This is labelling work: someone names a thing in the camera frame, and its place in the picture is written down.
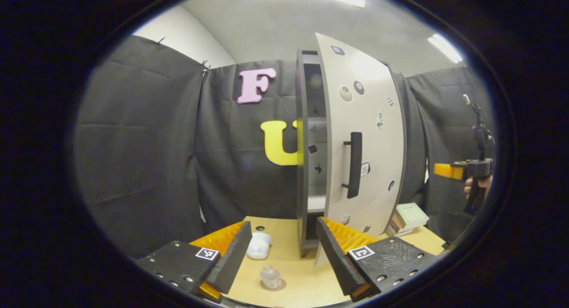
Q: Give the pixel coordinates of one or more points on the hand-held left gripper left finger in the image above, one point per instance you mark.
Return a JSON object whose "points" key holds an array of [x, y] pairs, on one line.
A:
{"points": [[233, 259]]}

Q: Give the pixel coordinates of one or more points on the black backdrop cloth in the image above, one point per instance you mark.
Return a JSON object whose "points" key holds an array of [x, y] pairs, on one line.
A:
{"points": [[133, 166]]}

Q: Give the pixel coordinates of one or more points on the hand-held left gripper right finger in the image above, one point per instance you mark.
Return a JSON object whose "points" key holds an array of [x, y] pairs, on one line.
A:
{"points": [[333, 254]]}

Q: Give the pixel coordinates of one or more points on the small white plastic container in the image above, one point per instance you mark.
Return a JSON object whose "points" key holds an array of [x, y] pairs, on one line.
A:
{"points": [[259, 246]]}

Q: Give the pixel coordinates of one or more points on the pale green book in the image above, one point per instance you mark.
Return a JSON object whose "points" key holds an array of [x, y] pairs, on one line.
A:
{"points": [[411, 214]]}

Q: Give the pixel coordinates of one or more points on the round brown coaster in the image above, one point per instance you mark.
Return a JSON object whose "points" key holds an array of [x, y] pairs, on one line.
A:
{"points": [[283, 285]]}

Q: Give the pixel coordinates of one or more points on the brown book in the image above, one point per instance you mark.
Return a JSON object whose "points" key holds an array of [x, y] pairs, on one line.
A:
{"points": [[394, 222]]}

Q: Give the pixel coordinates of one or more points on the clear plastic bottle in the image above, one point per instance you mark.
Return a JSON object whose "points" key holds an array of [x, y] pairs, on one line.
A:
{"points": [[270, 277]]}

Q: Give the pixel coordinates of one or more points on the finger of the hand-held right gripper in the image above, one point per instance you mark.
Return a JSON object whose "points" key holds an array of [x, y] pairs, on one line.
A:
{"points": [[446, 171]]}

